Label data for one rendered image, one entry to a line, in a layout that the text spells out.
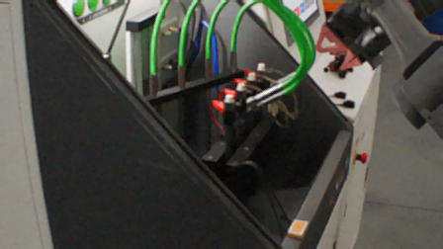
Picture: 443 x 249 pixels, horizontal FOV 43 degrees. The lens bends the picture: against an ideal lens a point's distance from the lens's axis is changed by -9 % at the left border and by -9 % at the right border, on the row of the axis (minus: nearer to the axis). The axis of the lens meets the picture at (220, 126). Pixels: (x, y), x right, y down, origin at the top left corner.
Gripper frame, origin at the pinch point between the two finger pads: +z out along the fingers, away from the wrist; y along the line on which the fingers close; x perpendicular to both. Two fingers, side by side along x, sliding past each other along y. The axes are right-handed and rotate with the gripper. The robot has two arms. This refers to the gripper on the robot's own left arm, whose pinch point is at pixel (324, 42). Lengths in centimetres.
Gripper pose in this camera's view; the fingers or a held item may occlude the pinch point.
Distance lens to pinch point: 116.8
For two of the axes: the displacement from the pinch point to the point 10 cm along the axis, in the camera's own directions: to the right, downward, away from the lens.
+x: 6.8, 7.3, 0.6
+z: -4.9, 4.1, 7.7
